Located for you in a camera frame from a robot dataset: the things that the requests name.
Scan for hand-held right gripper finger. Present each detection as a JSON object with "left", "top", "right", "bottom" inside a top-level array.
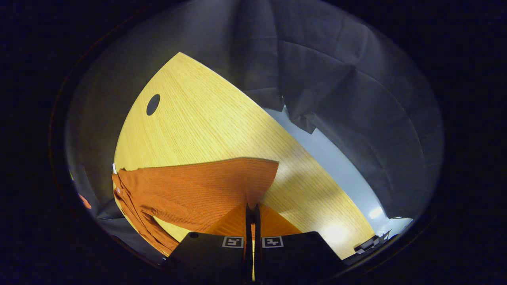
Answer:
[
  {"left": 254, "top": 203, "right": 346, "bottom": 282},
  {"left": 160, "top": 203, "right": 254, "bottom": 282}
]

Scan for orange button-up garment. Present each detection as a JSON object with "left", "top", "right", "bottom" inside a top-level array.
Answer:
[{"left": 112, "top": 158, "right": 280, "bottom": 257}]

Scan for black backdrop cloth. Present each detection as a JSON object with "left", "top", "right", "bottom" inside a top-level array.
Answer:
[{"left": 65, "top": 0, "right": 445, "bottom": 264}]

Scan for black table cable grommet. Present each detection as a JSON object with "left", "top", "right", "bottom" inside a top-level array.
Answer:
[{"left": 146, "top": 93, "right": 161, "bottom": 116}]

